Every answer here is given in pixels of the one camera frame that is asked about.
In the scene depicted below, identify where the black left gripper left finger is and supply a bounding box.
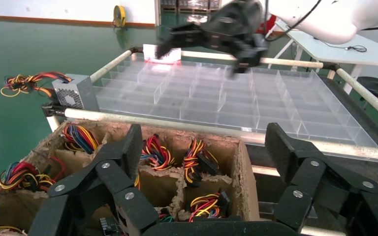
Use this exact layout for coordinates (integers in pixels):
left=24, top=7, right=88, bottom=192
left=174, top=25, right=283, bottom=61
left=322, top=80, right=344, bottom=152
left=29, top=123, right=158, bottom=236

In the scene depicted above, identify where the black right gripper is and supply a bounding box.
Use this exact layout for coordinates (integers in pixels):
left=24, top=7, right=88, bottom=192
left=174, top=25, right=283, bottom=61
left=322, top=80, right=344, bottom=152
left=156, top=0, right=269, bottom=80

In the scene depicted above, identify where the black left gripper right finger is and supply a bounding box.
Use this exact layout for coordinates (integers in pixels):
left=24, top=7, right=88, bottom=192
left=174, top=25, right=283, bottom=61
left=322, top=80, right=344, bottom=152
left=264, top=122, right=378, bottom=236

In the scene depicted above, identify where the clear acrylic divided tray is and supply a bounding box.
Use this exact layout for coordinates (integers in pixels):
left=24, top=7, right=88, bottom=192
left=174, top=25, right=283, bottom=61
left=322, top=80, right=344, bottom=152
left=93, top=57, right=378, bottom=149

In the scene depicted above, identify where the red background item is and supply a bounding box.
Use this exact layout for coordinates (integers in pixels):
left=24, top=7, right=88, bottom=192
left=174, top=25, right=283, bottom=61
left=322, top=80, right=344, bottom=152
left=257, top=23, right=278, bottom=36

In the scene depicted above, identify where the brown divided cardboard box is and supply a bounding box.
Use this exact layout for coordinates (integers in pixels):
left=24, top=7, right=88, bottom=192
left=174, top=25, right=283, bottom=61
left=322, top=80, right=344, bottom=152
left=0, top=118, right=261, bottom=236

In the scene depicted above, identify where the yellow round floor fan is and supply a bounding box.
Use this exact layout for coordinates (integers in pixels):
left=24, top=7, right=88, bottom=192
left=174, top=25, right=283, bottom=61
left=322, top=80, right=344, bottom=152
left=112, top=4, right=127, bottom=29

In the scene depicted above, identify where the white background table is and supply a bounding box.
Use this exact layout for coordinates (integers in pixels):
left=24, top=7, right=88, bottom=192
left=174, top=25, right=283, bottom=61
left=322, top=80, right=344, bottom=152
left=275, top=19, right=378, bottom=95

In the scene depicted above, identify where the white pipe frame cart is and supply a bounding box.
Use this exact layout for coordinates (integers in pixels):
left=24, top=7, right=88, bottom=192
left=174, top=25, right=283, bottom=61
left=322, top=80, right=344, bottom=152
left=42, top=46, right=378, bottom=236

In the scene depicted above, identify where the thin black table cable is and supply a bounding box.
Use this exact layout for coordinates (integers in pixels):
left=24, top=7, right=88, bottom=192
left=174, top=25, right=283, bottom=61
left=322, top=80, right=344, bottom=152
left=319, top=39, right=368, bottom=54

